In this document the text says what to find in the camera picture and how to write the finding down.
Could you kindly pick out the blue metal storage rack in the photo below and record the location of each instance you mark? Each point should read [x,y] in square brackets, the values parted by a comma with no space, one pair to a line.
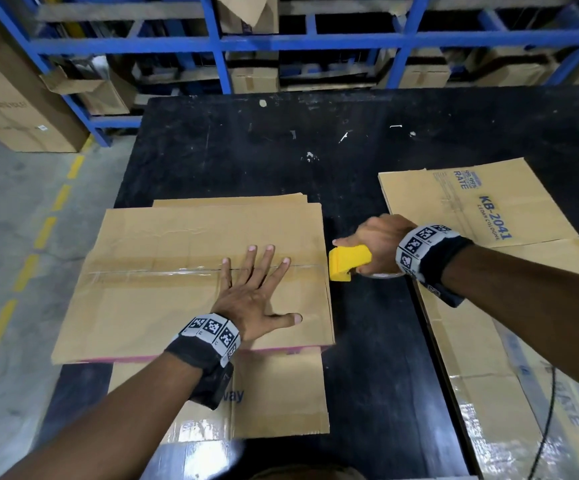
[319,42]

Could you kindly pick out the small taped cardboard box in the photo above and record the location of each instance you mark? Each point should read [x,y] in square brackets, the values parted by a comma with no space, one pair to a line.
[259,79]

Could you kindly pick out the wide brown cardboard box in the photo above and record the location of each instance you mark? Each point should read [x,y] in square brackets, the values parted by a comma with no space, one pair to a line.
[509,74]

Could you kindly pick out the person's left hand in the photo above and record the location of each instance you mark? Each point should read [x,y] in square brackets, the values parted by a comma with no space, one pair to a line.
[249,309]

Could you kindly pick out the pink-striped cardboard box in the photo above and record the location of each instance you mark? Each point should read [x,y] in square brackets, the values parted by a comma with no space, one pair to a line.
[169,314]

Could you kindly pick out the right wristband with marker tags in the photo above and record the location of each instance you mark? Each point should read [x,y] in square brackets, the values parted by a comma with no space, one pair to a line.
[434,264]

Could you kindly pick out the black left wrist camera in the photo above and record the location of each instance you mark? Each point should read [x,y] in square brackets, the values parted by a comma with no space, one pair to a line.
[214,387]

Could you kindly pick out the person's body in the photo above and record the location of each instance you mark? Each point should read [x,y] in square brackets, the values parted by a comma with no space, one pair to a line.
[309,474]

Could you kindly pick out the taped cardboard sheet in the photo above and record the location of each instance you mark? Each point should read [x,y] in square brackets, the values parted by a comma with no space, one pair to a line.
[479,354]

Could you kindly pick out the small box low shelf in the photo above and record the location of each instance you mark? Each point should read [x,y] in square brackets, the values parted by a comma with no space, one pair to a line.
[104,97]

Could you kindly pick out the closed brown cardboard box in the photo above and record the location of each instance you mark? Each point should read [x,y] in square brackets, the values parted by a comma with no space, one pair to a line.
[424,77]

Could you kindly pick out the wristband with marker tags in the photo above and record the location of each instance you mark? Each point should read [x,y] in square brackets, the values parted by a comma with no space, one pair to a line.
[204,339]
[434,264]

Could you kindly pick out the person's right hand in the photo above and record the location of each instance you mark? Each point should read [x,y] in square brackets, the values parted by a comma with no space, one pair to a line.
[382,237]

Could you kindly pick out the torn box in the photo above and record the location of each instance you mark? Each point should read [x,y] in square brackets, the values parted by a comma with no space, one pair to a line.
[249,9]

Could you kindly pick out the yellow tape dispenser with tape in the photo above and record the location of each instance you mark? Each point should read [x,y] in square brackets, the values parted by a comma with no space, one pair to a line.
[347,262]

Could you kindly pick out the person's left forearm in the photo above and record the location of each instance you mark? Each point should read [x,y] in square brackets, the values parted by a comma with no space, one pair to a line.
[109,424]

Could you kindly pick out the tall brown cardboard box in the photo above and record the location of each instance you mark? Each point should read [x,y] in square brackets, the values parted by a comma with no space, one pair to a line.
[14,114]

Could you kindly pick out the left wristband with marker tags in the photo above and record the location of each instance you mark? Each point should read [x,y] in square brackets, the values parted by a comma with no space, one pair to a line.
[204,339]

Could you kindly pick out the person's right forearm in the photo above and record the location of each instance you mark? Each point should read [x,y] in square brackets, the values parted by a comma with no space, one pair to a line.
[534,314]

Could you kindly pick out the wooden shelf plank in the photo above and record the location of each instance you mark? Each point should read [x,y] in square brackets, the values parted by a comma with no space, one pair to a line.
[119,10]

